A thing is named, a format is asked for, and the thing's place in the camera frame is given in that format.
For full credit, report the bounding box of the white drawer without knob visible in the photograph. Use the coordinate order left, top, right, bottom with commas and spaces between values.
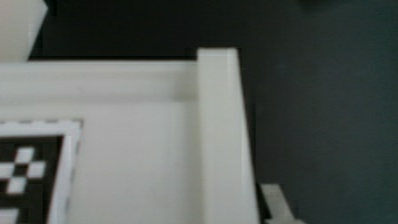
0, 48, 259, 224

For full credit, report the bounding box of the white drawer with knob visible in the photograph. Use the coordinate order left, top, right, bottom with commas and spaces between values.
0, 0, 48, 63

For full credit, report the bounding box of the white right rail bar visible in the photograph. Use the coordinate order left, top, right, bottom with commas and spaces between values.
261, 184, 307, 224

